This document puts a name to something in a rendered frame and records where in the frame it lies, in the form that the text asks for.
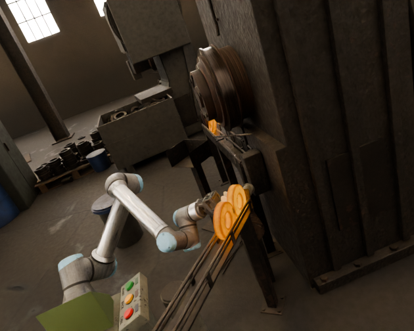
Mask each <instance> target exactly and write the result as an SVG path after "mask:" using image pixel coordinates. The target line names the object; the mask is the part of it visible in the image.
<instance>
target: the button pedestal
mask: <svg viewBox="0 0 414 331"><path fill-rule="evenodd" d="M137 277H138V283H137V284H136V285H135V279H136V278H137ZM130 281H132V282H133V286H132V287H131V289H130V290H126V284H127V283H125V284H124V285H123V286H122V287H121V299H120V321H119V331H152V329H153V328H154V327H155V326H156V323H157V320H156V319H155V317H154V315H153V314H152V311H151V310H150V308H149V300H148V286H147V277H146V276H144V275H143V274H142V273H140V272H139V273H137V274H136V275H135V276H134V277H133V278H132V279H131V280H129V281H128V282H130ZM137 289H138V296H137V297H136V298H135V291H136V290H137ZM129 294H132V295H133V299H132V300H131V302H130V303H128V304H126V303H125V298H126V296H127V295H129ZM137 303H138V307H139V310H138V311H137V312H136V313H135V305H136V304H137ZM129 308H132V309H133V312H132V315H131V316H130V318H128V319H125V318H124V313H125V311H126V310H127V309H129Z"/></svg>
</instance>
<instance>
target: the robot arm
mask: <svg viewBox="0 0 414 331"><path fill-rule="evenodd" d="M142 189H143V180H142V178H141V176H139V175H137V174H134V173H132V174H130V173H114V174H112V175H111V176H109V177H108V179H107V180H106V183H105V190H106V192H107V194H108V195H109V196H110V197H112V198H115V199H114V202H113V205H112V208H111V210H110V213H109V216H108V219H107V221H106V224H105V226H104V230H103V233H102V235H101V239H100V240H99V244H98V246H97V249H94V250H93V251H92V253H91V257H86V258H83V255H82V254H75V255H71V256H69V257H67V258H65V259H63V260H62V261H61V262H60V263H59V264H58V271H59V275H60V280H61V284H62V289H63V292H64V297H63V302H62V304H63V303H66V302H67V301H70V300H72V299H74V298H76V297H79V296H81V295H83V294H85V293H88V292H90V291H91V292H96V291H95V290H94V288H93V287H92V285H91V284H90V282H93V281H96V280H101V279H106V278H108V277H111V276H113V275H114V273H115V272H116V269H117V261H116V257H115V255H114V251H115V249H116V246H117V243H118V241H119V238H120V235H121V233H122V230H123V227H124V225H125V222H126V219H127V217H128V214H129V212H130V214H132V216H134V218H136V220H138V222H140V224H142V226H144V228H146V230H148V231H149V232H150V233H151V235H153V237H155V239H156V243H157V246H158V248H159V250H160V251H162V252H174V251H178V250H183V251H184V252H188V251H191V250H194V249H197V248H200V247H201V243H200V238H199V234H198V229H197V225H196V221H198V220H201V219H204V218H205V217H206V215H207V214H208V215H211V216H212V217H214V210H215V207H216V205H217V204H218V203H219V202H226V201H227V192H223V196H221V198H220V195H219V194H218V193H217V192H216V191H212V192H210V193H208V194H206V195H205V196H204V198H203V199H201V200H200V199H197V201H196V202H194V203H192V204H189V205H188V206H185V207H183V208H179V209H178V210H176V211H175V212H174V214H173V222H174V223H175V225H176V226H177V227H179V231H174V230H173V229H172V228H171V227H170V226H168V225H167V224H166V223H165V222H163V220H161V218H159V216H157V214H155V213H154V212H153V211H152V210H151V209H150V208H149V207H148V206H147V205H146V204H145V203H144V202H142V201H141V200H140V199H139V198H138V197H137V196H136V194H137V193H140V192H141V191H142Z"/></svg>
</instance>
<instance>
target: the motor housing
mask: <svg viewBox="0 0 414 331"><path fill-rule="evenodd" d="M250 218H251V220H252V224H253V226H254V230H255V232H256V236H257V238H258V242H259V244H260V248H261V250H262V253H263V256H264V259H265V263H266V265H267V269H268V271H269V275H270V277H271V281H272V283H273V282H275V277H274V274H273V271H272V268H271V265H270V262H269V259H268V256H267V253H266V250H265V246H264V243H263V240H262V237H263V235H264V232H265V229H264V225H263V223H262V222H261V221H260V219H259V218H258V216H257V215H256V214H255V212H254V210H252V213H251V214H250ZM240 236H241V239H242V242H243V244H244V248H245V250H246V253H247V256H248V258H249V261H250V264H251V266H252V270H253V272H254V275H255V277H256V280H257V282H258V284H259V286H260V283H259V281H258V277H257V275H256V272H255V270H254V266H253V264H252V261H251V258H250V256H249V253H248V250H247V247H246V244H245V242H244V238H243V236H242V233H240ZM260 287H261V286H260Z"/></svg>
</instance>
